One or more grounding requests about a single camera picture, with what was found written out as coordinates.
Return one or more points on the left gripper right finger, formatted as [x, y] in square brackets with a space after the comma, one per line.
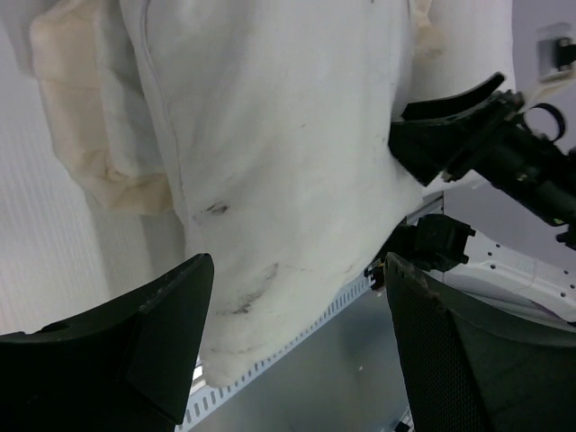
[469, 366]

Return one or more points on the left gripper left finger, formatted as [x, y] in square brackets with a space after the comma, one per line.
[126, 365]

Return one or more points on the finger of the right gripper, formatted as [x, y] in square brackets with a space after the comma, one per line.
[427, 150]
[452, 105]

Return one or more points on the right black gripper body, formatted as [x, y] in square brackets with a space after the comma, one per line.
[481, 142]

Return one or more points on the white pillow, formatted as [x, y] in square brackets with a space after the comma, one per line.
[274, 277]

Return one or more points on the grey cream ruffled pillowcase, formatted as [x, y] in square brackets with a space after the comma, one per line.
[99, 126]

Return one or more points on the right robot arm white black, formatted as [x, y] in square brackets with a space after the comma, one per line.
[530, 169]

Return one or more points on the aluminium mounting rail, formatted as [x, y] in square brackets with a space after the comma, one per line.
[433, 204]

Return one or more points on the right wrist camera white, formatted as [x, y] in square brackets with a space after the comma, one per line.
[555, 52]

